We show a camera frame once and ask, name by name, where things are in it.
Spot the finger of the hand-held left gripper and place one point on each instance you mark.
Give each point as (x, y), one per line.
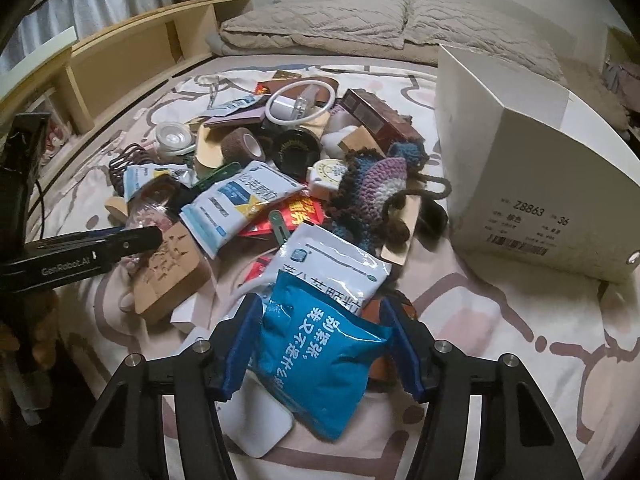
(130, 242)

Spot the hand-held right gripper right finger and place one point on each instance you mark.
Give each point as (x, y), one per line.
(407, 365)

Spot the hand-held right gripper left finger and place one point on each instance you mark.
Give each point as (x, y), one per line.
(232, 360)

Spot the brown card with drawings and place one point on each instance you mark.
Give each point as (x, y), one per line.
(167, 275)

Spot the blue snack packet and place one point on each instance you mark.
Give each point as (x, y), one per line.
(320, 360)

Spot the white cardboard shoe box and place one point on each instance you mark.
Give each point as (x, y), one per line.
(540, 160)

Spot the person's left hand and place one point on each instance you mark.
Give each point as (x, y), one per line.
(40, 330)

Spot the flat wooden strip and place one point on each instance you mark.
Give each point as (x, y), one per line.
(117, 207)

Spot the clear bag of pink bits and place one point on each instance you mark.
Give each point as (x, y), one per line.
(150, 210)

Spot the doll in clear case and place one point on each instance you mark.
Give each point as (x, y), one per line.
(52, 135)

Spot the white rounded power bank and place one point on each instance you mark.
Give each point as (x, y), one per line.
(255, 420)

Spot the brown hair claw clip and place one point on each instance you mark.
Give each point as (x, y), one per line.
(125, 165)

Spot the white board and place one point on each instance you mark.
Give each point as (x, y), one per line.
(30, 72)

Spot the cartoon printed blanket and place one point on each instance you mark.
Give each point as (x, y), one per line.
(500, 320)

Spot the green clip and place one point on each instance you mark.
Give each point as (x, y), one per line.
(277, 225)
(220, 170)

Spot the curved light wooden piece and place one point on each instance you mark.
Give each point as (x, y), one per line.
(207, 147)

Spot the grey curtain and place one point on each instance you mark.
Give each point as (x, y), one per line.
(60, 20)

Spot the brown bandage roll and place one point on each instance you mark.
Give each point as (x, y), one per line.
(240, 145)

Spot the red gold printed packet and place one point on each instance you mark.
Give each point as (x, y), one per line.
(295, 215)

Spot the purple notebook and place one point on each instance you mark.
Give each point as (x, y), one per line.
(240, 119)

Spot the crocheted yarn pouch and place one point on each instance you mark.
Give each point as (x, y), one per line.
(370, 190)

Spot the round cream tape measure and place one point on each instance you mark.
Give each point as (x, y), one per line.
(327, 172)

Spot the light wooden block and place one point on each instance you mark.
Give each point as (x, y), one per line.
(357, 142)

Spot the dark red box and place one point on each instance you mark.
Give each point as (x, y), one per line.
(377, 115)

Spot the grey quilted pillow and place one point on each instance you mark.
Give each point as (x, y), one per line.
(320, 17)
(480, 30)

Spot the pile of clothes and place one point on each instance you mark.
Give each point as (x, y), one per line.
(622, 77)

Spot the wooden wall shelf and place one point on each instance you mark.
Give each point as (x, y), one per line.
(125, 45)

